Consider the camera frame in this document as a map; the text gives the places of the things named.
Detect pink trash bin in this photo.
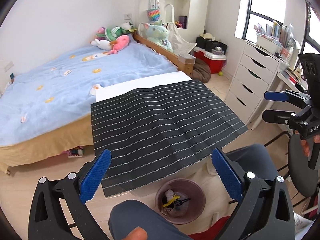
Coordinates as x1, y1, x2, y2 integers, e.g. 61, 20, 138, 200
155, 179, 206, 225

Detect white sock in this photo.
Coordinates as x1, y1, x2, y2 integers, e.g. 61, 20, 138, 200
165, 190, 175, 201

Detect black sock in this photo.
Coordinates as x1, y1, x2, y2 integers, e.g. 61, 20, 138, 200
161, 192, 189, 217

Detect person's right hand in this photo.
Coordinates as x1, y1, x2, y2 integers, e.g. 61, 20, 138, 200
300, 134, 320, 157

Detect bed with blue blanket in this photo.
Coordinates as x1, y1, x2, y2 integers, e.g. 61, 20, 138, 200
1, 40, 177, 173

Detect black hair clip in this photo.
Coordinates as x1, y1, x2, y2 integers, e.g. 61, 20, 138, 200
173, 198, 191, 210

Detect white drawer cabinet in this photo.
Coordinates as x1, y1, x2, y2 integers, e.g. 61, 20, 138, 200
225, 42, 289, 124

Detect white folding chair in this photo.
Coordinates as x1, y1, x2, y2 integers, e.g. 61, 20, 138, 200
138, 4, 196, 55

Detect green striped plush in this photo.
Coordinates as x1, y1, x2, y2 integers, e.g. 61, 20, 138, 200
105, 27, 136, 42

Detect black striped table mat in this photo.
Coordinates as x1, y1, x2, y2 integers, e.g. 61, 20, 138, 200
90, 78, 249, 198

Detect brown bean bag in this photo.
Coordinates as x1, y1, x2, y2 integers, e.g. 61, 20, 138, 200
191, 59, 211, 83

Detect rainbow hanging bag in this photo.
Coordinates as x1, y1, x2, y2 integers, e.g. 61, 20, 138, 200
147, 0, 161, 22

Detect white wall shelf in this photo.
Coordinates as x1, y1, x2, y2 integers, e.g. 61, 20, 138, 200
139, 0, 193, 30

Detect pink whale plush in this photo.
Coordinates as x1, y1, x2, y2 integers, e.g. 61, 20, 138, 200
107, 35, 130, 55

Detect wooden bed footboard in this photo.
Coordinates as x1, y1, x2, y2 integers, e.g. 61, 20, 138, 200
133, 33, 194, 77

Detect black office chair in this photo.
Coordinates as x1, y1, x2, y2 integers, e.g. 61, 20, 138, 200
263, 129, 320, 208

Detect black storage bag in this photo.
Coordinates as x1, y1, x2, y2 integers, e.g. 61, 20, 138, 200
196, 36, 227, 54

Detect red white cooler box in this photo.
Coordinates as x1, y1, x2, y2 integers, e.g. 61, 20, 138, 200
193, 47, 227, 74

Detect white desk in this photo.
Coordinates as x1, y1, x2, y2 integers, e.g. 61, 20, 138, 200
251, 70, 299, 130

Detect person's left hand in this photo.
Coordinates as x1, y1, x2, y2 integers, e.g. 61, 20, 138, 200
123, 227, 148, 240

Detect teal unicorn plush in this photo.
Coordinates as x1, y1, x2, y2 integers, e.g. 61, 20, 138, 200
144, 23, 173, 53

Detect person's legs dark trousers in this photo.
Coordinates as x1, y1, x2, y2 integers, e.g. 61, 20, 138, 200
107, 143, 281, 240

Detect books on cabinet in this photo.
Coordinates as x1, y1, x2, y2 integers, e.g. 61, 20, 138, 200
254, 21, 300, 61

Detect white seal plush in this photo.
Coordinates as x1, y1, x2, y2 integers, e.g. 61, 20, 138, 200
91, 39, 113, 51

